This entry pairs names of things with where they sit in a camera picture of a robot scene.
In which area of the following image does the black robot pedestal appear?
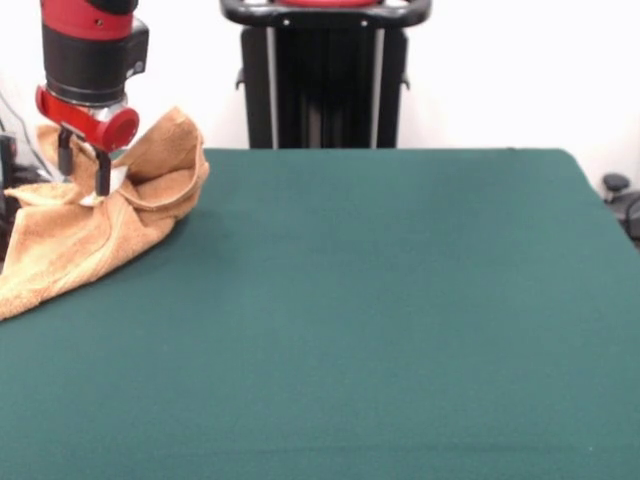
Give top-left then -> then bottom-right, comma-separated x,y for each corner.
218,0 -> 432,150

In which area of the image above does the black electrical box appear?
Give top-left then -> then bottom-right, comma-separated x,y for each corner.
0,133 -> 20,191

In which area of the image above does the black cable bundle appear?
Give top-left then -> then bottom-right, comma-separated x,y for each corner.
0,89 -> 54,262

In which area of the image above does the dark green table cloth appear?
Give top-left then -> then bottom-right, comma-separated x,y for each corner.
0,147 -> 640,480

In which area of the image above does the orange terry towel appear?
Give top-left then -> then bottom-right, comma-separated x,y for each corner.
0,104 -> 211,322

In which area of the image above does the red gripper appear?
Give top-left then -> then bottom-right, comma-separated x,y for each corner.
34,84 -> 141,198

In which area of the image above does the black office chair base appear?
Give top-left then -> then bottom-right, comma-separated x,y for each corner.
601,172 -> 640,236

